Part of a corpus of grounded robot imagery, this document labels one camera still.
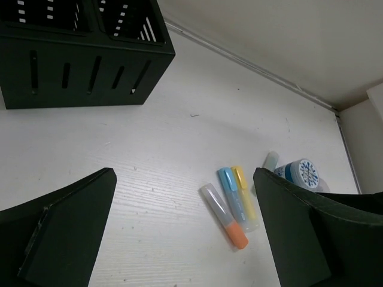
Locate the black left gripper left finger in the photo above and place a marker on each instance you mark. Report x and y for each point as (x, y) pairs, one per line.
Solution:
(54, 240)

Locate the yellow highlighter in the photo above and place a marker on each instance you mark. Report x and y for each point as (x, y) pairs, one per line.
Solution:
(252, 221)

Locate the black slotted organizer box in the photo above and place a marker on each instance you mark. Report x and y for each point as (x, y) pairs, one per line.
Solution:
(57, 54)

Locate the orange grey highlighter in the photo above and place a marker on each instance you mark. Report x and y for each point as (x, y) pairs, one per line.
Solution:
(223, 214)

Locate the blue highlighter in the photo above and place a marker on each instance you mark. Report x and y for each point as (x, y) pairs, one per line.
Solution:
(232, 194)

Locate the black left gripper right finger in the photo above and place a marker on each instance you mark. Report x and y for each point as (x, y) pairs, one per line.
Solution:
(321, 239)

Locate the blue patterned tape roll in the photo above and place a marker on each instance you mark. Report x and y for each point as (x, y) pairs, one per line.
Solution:
(301, 172)

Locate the pale green highlighter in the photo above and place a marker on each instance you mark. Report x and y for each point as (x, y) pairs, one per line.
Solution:
(271, 161)

